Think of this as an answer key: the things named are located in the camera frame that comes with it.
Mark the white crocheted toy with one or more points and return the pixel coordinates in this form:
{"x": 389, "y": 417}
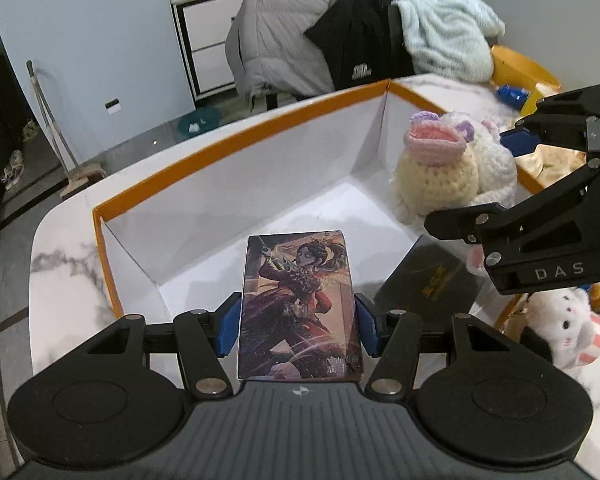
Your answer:
{"x": 495, "y": 160}

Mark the black hallway cabinet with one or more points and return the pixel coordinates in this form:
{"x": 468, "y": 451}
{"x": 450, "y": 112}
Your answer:
{"x": 0, "y": 105}

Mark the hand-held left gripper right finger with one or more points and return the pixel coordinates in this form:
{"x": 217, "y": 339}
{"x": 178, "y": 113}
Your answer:
{"x": 369, "y": 327}

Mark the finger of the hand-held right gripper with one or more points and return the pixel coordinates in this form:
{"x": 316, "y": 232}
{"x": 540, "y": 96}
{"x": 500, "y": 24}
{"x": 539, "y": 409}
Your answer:
{"x": 530, "y": 240}
{"x": 519, "y": 141}

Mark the black card box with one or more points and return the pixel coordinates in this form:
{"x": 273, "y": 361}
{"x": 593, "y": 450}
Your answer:
{"x": 422, "y": 275}

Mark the cream crocheted frog toy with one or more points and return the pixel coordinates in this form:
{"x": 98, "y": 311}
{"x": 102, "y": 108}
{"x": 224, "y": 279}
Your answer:
{"x": 437, "y": 170}

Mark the grey puffer jacket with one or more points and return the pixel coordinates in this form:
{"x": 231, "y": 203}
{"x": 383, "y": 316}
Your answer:
{"x": 275, "y": 40}

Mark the white wall socket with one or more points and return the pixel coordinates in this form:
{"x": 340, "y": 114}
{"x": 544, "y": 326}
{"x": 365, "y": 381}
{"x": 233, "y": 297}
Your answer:
{"x": 112, "y": 106}

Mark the pair of sneakers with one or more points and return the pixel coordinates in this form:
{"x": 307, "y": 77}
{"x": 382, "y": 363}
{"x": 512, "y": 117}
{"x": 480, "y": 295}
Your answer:
{"x": 30, "y": 130}
{"x": 14, "y": 167}

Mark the white drawer cabinet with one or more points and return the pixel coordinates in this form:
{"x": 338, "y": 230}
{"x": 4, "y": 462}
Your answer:
{"x": 207, "y": 35}

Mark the orange cardboard box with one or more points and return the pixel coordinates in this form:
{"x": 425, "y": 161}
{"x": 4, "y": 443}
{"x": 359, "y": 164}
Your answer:
{"x": 260, "y": 160}

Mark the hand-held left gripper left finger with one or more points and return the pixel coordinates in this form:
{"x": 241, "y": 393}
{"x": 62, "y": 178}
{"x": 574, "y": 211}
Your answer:
{"x": 228, "y": 327}

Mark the small blue container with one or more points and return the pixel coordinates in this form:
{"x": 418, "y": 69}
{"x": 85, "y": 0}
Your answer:
{"x": 511, "y": 95}

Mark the white plush cat toy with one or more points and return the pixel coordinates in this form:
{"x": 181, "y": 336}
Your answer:
{"x": 567, "y": 325}

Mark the light blue fleece blanket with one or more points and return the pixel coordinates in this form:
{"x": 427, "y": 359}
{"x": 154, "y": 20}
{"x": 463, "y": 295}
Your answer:
{"x": 445, "y": 30}

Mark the illustrated card box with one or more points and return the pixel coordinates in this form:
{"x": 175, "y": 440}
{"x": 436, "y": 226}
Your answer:
{"x": 300, "y": 305}

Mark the yellow bowl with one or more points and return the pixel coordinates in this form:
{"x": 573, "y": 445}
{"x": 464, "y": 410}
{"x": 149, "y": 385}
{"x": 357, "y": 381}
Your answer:
{"x": 522, "y": 67}

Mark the teal basin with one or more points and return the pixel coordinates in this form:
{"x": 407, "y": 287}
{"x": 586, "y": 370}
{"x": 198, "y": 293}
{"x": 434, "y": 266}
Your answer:
{"x": 198, "y": 122}

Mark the black jacket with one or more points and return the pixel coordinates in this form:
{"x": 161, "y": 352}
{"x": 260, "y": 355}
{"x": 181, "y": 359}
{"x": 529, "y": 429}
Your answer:
{"x": 365, "y": 45}

